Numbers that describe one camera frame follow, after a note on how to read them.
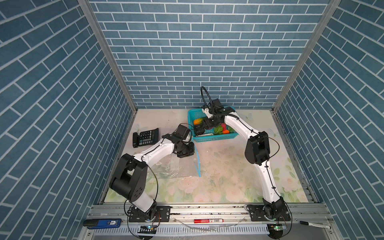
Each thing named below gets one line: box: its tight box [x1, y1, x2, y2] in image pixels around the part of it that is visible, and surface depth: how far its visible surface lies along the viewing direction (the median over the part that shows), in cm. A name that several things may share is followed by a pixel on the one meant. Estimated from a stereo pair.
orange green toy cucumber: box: [193, 117, 203, 125], surface depth 110 cm
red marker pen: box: [194, 218, 224, 224], surface depth 72 cm
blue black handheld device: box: [83, 218, 122, 229], surface depth 70 cm
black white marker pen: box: [299, 221, 331, 229], surface depth 72 cm
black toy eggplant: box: [194, 125, 205, 136], surface depth 104 cm
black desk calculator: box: [132, 128, 159, 149], surface depth 104 cm
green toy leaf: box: [213, 125, 223, 135], surface depth 104 cm
